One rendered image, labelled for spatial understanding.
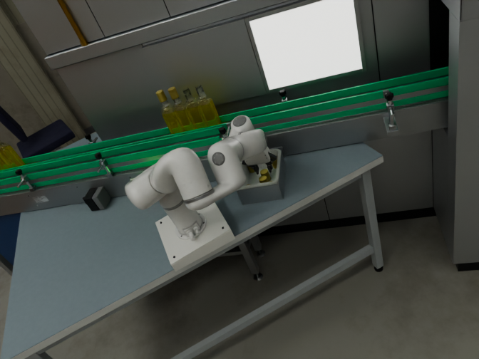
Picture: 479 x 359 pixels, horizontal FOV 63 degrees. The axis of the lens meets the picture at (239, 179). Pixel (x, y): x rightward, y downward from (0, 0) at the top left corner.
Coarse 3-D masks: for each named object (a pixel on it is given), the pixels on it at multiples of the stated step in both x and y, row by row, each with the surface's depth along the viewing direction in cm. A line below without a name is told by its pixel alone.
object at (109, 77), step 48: (48, 0) 164; (96, 0) 161; (144, 0) 159; (192, 0) 156; (240, 0) 152; (288, 0) 150; (384, 0) 147; (432, 0) 145; (48, 48) 178; (96, 48) 173; (384, 48) 159; (432, 48) 157; (96, 96) 192; (144, 96) 188; (288, 96) 178
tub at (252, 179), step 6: (270, 150) 166; (276, 150) 165; (246, 168) 168; (264, 168) 169; (246, 174) 166; (252, 174) 169; (270, 174) 165; (276, 174) 152; (246, 180) 164; (252, 180) 165; (258, 180) 164; (270, 180) 162; (276, 180) 149; (246, 186) 152; (252, 186) 151; (258, 186) 151
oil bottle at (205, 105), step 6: (198, 102) 166; (204, 102) 166; (210, 102) 168; (204, 108) 168; (210, 108) 167; (204, 114) 169; (210, 114) 169; (216, 114) 172; (204, 120) 172; (210, 120) 171; (216, 120) 171
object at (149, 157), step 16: (192, 144) 167; (208, 144) 166; (96, 160) 181; (112, 160) 179; (128, 160) 178; (144, 160) 177; (32, 176) 193; (48, 176) 191; (64, 176) 190; (80, 176) 188; (0, 192) 204
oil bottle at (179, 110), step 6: (180, 102) 170; (174, 108) 170; (180, 108) 169; (180, 114) 171; (186, 114) 171; (180, 120) 173; (186, 120) 173; (180, 126) 175; (186, 126) 175; (192, 126) 175
